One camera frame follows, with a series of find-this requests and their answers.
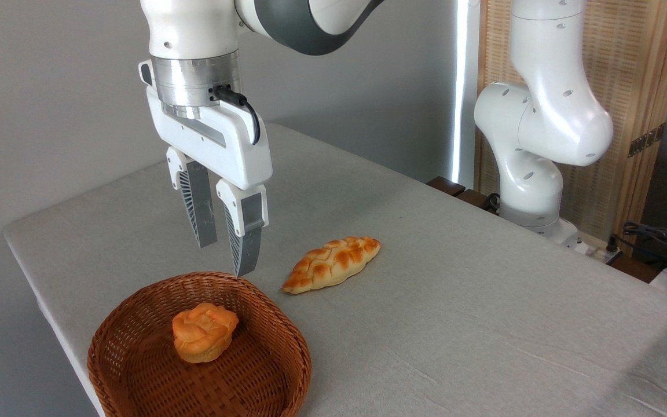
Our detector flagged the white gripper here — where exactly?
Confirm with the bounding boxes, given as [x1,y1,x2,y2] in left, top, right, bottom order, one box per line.
[139,60,273,279]

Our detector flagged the long braided bread loaf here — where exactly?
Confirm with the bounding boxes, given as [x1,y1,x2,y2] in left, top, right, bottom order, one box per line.
[281,236,382,295]

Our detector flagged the round orange bread bun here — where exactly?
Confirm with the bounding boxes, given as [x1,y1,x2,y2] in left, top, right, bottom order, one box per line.
[171,302,240,364]

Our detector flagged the brown wicker basket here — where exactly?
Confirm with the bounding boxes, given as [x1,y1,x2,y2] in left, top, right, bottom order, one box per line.
[87,272,313,417]

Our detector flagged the grey tablecloth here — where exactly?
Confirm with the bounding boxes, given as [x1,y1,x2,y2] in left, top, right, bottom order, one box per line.
[2,122,667,417]

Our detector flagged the metal screen hinge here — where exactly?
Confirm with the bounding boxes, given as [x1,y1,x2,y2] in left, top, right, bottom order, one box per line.
[628,123,666,158]

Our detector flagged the wooden folding screen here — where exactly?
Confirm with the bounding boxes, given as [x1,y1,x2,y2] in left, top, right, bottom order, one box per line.
[475,0,667,251]

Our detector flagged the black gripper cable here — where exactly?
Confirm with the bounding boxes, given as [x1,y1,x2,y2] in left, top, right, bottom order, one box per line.
[211,85,262,145]

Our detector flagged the black cable bundle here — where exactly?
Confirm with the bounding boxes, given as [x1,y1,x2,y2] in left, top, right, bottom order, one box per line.
[606,221,667,273]

